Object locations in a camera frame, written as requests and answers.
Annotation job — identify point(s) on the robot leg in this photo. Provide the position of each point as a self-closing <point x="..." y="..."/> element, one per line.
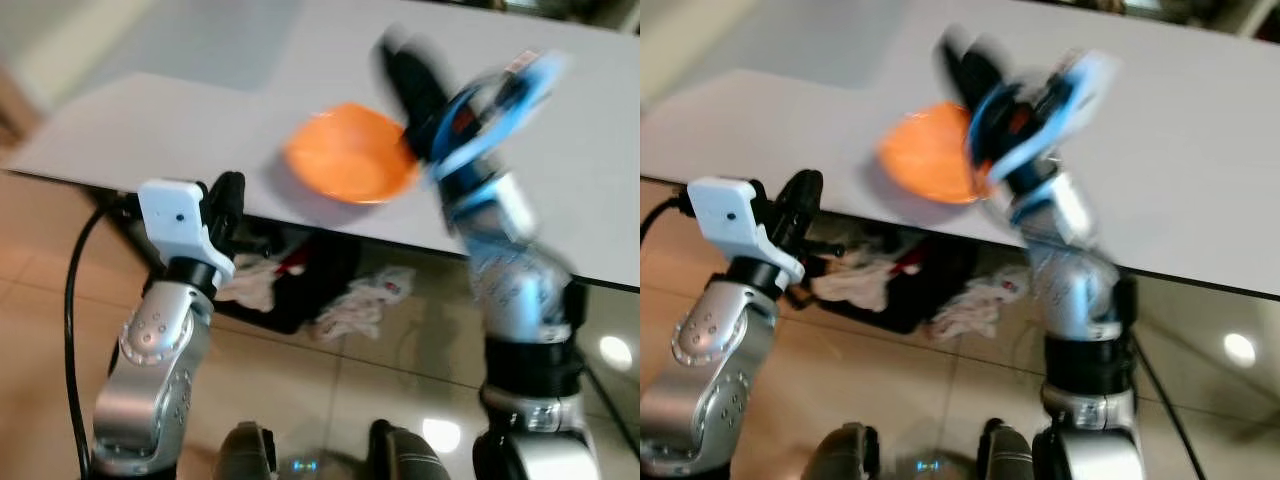
<point x="405" y="455"/>
<point x="845" y="455"/>
<point x="245" y="455"/>
<point x="1005" y="455"/>

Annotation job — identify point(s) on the pinkish white crumpled cloth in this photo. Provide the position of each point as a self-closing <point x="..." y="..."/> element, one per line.
<point x="255" y="285"/>
<point x="850" y="285"/>

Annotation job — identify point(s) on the white cloth with red print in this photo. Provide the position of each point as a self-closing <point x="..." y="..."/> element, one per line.
<point x="975" y="305"/>
<point x="365" y="305"/>

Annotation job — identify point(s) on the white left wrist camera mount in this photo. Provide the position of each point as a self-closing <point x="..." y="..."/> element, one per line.
<point x="175" y="210"/>
<point x="728" y="212"/>

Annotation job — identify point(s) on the black bag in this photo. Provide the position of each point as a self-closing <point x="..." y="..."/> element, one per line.
<point x="325" y="275"/>
<point x="935" y="270"/>

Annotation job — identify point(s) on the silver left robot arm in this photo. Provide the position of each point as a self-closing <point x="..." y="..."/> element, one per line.
<point x="150" y="360"/>
<point x="705" y="360"/>

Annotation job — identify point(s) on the robot right leg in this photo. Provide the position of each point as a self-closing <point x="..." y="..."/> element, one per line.
<point x="405" y="455"/>
<point x="1005" y="455"/>

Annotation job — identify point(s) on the robot left leg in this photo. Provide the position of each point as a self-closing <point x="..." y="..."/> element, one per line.
<point x="845" y="455"/>
<point x="245" y="455"/>

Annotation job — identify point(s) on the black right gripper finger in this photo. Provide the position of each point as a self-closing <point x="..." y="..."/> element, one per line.
<point x="985" y="68"/>
<point x="955" y="65"/>
<point x="422" y="72"/>
<point x="392" y="70"/>

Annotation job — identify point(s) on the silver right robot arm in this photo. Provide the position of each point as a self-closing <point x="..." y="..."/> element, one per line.
<point x="1085" y="300"/>
<point x="520" y="300"/>

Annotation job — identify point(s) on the orange plastic bowl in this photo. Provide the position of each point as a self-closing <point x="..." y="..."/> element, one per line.
<point x="925" y="155"/>
<point x="350" y="155"/>

